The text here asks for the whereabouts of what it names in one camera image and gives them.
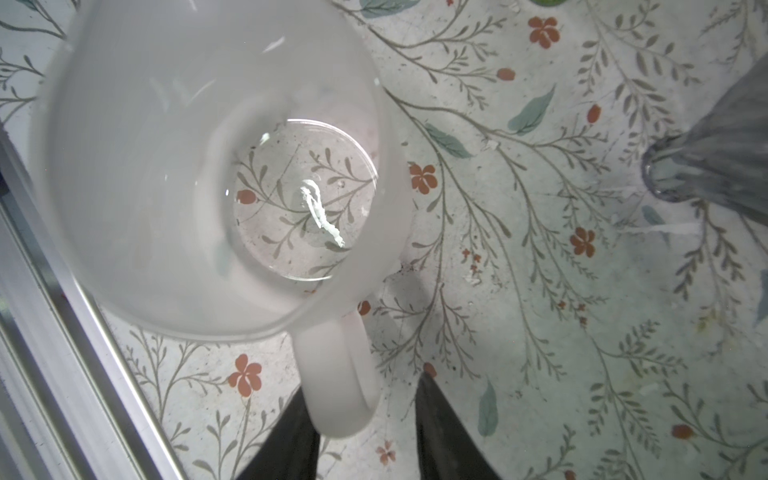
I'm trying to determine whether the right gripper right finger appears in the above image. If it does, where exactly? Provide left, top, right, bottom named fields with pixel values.
left=415, top=373, right=501, bottom=480

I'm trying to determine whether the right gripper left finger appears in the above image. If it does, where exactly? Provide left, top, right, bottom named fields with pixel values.
left=236, top=388, right=320, bottom=480

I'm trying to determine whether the frosted white glass mug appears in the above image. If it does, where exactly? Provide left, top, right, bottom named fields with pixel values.
left=26, top=1, right=412, bottom=438

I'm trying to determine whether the grey clear glass dripper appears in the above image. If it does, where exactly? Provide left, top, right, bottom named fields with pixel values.
left=641, top=57, right=767, bottom=225

